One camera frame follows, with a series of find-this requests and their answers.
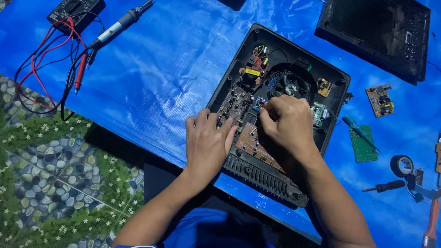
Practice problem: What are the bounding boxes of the person's left hand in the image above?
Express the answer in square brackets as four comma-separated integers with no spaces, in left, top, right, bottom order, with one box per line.
[185,108,238,180]

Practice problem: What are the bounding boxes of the person's right hand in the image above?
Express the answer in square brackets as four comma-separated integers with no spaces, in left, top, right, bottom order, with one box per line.
[259,95,321,163]

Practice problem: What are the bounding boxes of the small green circuit module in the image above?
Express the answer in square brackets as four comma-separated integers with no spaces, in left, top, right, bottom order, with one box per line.
[311,101,330,128]

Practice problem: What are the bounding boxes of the black cooling fan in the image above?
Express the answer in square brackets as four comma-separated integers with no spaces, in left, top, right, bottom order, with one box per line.
[267,70,313,102]

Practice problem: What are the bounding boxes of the blue toroid coil module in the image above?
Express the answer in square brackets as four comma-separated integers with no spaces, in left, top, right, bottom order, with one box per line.
[252,96,269,112]

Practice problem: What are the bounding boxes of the brown circuit board solder side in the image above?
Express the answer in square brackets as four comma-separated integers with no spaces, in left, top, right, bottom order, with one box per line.
[235,122,288,173]

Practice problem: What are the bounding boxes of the small yellow circuit board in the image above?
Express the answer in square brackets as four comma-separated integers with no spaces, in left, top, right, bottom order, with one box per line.
[316,77,333,98]

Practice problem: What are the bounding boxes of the dark main circuit board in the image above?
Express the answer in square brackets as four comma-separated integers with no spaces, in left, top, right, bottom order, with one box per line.
[216,86,256,130]

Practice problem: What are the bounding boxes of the black open cooker base housing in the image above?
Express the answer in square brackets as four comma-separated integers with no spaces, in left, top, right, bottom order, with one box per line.
[206,23,351,209]

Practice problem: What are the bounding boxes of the power circuit board red parts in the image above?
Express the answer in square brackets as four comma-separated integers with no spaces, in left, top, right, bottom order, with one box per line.
[239,44,271,87]

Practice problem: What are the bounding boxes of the green blank circuit board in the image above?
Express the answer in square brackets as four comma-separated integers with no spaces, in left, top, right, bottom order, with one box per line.
[349,125,379,163]

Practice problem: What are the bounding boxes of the person's blue shorts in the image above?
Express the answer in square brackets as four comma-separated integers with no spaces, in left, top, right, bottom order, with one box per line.
[161,207,280,248]

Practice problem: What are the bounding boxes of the loose brown circuit board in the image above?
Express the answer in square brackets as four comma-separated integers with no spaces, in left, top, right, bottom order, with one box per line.
[365,84,396,118]

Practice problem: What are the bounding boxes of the blue plastic tarp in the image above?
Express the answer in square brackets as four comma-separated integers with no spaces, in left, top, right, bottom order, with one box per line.
[0,0,441,248]

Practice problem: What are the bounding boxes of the black electrical tape roll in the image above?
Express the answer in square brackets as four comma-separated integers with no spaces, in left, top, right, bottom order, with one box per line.
[390,155,415,178]

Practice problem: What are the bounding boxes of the small black screwdriver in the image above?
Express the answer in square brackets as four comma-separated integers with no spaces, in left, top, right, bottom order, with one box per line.
[361,180,406,194]

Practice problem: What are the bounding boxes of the black cooker top cover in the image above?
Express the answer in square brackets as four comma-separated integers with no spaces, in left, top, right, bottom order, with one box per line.
[314,0,431,86]

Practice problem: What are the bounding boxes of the dark flat object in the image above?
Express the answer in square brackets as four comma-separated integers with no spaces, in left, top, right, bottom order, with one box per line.
[217,0,247,12]

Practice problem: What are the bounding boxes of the black multimeter probe lead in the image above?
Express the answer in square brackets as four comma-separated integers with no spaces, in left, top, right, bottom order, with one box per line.
[14,11,106,122]

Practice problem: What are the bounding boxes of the red multimeter probe lead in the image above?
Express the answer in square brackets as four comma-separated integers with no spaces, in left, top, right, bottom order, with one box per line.
[17,17,89,111]

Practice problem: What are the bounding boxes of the grey soldering iron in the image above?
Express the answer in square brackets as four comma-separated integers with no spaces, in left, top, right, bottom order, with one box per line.
[87,0,154,49]

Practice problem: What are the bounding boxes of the black multimeter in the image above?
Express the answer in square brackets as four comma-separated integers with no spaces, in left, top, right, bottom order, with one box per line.
[46,0,107,36]

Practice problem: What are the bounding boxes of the teal handled screwdriver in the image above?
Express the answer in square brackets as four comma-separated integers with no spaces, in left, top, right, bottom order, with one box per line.
[342,115,382,155]

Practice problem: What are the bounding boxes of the wooden handled brush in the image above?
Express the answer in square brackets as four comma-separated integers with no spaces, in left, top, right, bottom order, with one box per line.
[422,198,441,248]

